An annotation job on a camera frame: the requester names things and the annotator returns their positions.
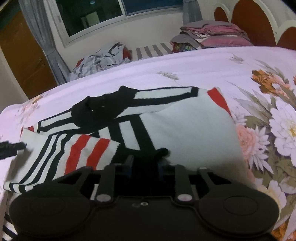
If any striped knit sweater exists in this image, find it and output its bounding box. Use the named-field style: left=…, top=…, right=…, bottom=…
left=0, top=85, right=255, bottom=241

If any crumpled grey clothes pile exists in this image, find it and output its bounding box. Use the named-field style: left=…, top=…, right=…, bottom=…
left=69, top=42, right=132, bottom=81

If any brown wooden door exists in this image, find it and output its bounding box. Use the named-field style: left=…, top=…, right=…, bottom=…
left=1, top=1, right=57, bottom=99

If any pink floral bed sheet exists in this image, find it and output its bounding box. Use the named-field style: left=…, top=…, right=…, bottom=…
left=1, top=47, right=295, bottom=240

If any left grey curtain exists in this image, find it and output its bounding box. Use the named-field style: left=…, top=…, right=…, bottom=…
left=18, top=0, right=70, bottom=85

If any grey curtain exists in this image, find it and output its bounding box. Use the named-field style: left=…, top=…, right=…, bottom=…
left=18, top=0, right=70, bottom=85
left=183, top=0, right=203, bottom=25

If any colourful patterned cloth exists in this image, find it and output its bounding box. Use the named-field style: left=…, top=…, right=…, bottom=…
left=172, top=43, right=201, bottom=53

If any grey striped mattress cover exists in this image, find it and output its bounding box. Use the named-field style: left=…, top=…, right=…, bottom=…
left=131, top=42, right=173, bottom=61

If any stack of folded pink bedding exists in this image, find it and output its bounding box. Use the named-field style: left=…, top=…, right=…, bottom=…
left=171, top=20, right=253, bottom=49

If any right grey curtain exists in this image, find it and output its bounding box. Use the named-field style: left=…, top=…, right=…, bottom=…
left=183, top=0, right=203, bottom=25

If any red and white headboard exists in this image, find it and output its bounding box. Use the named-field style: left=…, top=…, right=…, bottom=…
left=213, top=0, right=296, bottom=51

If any window with white frame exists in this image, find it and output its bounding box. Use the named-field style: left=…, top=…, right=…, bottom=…
left=46, top=0, right=183, bottom=47

